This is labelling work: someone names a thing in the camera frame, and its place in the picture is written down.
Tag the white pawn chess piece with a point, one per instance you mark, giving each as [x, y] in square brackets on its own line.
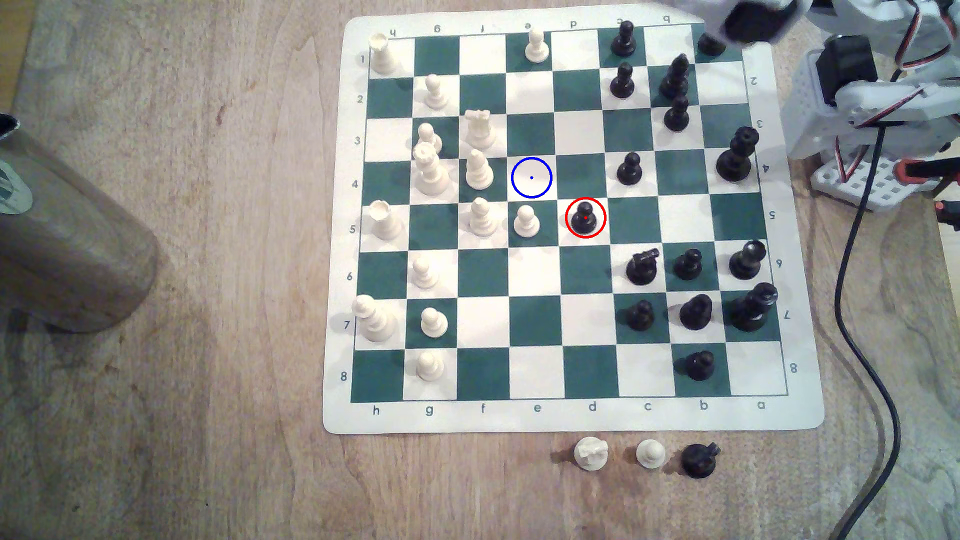
[535, 47]
[424, 274]
[526, 223]
[427, 135]
[430, 367]
[435, 93]
[433, 324]
[652, 454]

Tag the white rook chess piece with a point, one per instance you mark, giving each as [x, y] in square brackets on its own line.
[383, 55]
[385, 221]

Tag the white queen chess piece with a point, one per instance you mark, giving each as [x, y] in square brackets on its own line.
[431, 176]

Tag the black queen chess piece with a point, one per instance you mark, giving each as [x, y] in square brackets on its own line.
[735, 159]

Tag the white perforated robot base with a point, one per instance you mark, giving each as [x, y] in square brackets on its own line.
[832, 178]

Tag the black knight chess piece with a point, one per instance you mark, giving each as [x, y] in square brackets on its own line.
[642, 268]
[699, 461]

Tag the white bishop chess piece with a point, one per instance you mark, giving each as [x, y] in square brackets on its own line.
[482, 219]
[478, 172]

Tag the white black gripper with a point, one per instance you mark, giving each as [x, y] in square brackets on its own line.
[716, 31]

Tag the black pawn chess piece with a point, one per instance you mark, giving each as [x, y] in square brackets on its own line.
[585, 218]
[641, 317]
[688, 265]
[623, 41]
[622, 82]
[629, 171]
[701, 366]
[676, 115]

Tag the white king chess piece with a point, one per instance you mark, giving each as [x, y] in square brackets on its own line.
[373, 321]

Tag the white knight chess piece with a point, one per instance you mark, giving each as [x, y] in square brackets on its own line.
[480, 131]
[591, 454]

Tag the black bishop chess piece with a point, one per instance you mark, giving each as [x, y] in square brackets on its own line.
[674, 79]
[696, 313]

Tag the orange black clamp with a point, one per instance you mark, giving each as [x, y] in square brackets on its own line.
[919, 171]
[949, 214]

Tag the green white chess board mat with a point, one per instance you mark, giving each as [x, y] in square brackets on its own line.
[536, 319]

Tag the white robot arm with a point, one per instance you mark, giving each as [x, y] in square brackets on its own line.
[870, 101]

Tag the black king chess piece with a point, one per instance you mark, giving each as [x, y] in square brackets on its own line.
[751, 310]

